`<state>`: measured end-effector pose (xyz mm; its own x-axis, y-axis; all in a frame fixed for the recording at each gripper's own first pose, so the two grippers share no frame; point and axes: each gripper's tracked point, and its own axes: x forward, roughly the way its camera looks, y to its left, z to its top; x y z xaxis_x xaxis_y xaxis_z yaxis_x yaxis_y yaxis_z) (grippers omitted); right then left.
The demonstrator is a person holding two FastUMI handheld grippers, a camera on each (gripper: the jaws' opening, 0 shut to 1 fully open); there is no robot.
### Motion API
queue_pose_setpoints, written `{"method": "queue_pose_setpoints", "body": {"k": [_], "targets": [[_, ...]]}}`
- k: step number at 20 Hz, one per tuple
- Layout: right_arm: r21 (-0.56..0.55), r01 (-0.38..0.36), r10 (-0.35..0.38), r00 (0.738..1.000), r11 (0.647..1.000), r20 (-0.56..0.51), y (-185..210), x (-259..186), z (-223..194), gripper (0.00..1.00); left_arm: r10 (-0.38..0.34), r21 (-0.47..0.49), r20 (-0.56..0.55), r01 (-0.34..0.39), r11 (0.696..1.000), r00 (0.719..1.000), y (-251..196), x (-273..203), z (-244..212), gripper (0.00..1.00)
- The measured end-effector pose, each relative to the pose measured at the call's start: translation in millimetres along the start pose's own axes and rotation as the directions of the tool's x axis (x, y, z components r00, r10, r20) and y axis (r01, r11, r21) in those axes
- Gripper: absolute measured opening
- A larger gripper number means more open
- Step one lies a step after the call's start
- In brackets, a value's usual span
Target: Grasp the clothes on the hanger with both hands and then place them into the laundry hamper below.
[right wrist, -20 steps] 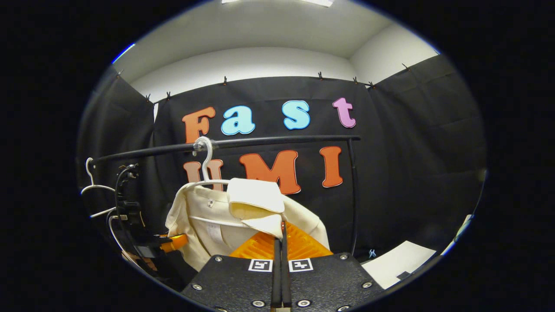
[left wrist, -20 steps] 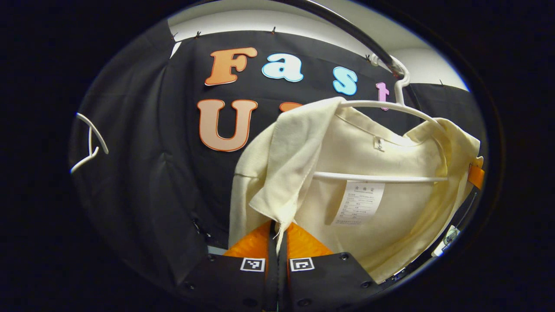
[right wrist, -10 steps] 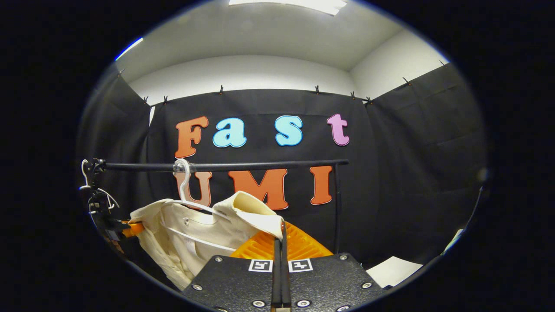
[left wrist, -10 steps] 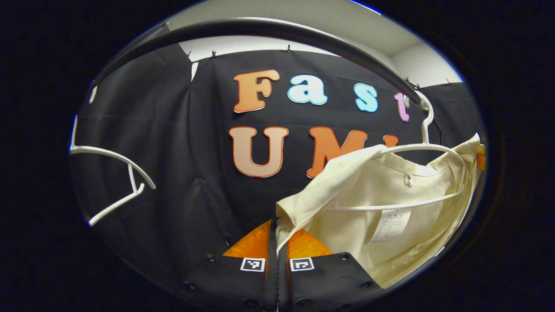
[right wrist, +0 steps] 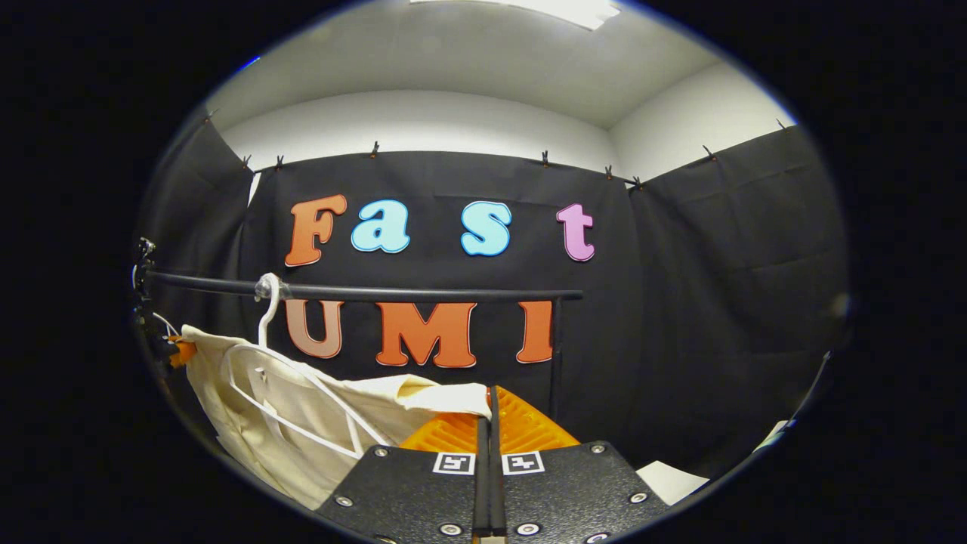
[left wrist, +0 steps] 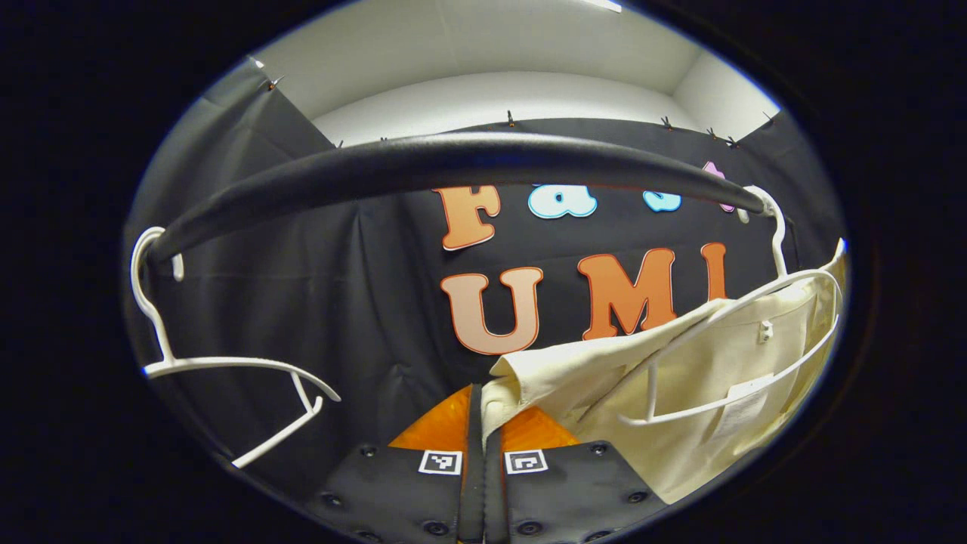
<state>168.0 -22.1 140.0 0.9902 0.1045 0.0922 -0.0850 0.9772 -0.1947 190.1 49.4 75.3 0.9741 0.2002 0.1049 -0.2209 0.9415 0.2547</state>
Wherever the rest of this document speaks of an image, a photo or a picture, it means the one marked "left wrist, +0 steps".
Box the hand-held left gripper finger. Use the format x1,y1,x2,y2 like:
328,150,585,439
302,384,484,544
483,406,669,544

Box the cream button shirt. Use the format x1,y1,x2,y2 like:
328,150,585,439
480,238,847,505

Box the white clothes hanger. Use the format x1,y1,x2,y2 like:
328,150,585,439
619,185,843,426
130,227,342,469

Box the black clothes rack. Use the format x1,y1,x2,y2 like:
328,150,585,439
147,132,768,265

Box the black backdrop cloth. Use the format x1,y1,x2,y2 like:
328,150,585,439
125,57,843,492

